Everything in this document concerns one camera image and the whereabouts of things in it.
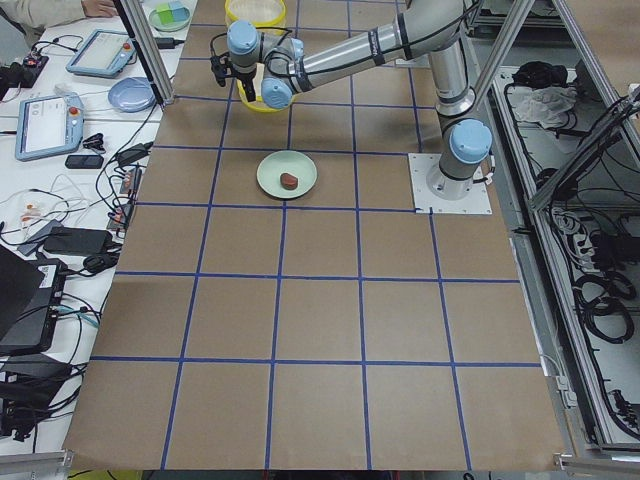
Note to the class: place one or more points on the light green plate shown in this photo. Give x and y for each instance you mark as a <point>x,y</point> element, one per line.
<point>296,163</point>

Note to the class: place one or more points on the green bowl with sponges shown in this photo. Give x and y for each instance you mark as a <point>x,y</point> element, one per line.
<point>170,16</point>

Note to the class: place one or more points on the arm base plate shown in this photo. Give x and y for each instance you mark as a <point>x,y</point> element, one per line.
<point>434,193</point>

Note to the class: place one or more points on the teach pendant far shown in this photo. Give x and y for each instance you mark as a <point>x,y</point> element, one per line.
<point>103,54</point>

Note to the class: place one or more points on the black power adapter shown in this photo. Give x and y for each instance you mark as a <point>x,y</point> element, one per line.
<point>76,241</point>

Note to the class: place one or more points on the teach pendant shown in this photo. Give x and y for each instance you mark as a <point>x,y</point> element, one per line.
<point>103,54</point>
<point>49,126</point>

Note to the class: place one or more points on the aluminium frame post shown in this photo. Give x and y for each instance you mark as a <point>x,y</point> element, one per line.
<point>137,27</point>

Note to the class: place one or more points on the teach pendant near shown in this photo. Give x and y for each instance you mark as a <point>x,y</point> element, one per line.
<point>49,126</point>

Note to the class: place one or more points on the black laptop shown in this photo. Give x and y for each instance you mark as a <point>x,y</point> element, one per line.
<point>31,291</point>

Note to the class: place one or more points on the yellow steamer basket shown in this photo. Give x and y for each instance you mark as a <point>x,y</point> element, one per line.
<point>257,105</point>
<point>261,13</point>

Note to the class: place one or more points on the dark red bun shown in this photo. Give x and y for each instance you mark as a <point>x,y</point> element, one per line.
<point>288,181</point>

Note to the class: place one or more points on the blue plate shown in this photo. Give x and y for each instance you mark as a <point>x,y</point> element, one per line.
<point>132,94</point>

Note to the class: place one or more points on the black phone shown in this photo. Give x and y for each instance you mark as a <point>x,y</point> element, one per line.
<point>84,162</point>

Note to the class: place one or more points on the white crumpled cloth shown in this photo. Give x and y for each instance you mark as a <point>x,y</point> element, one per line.
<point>547,107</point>

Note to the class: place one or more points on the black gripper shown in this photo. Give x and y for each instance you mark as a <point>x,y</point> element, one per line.
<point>246,76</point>

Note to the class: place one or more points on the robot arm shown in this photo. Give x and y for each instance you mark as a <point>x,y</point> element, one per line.
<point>274,67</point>

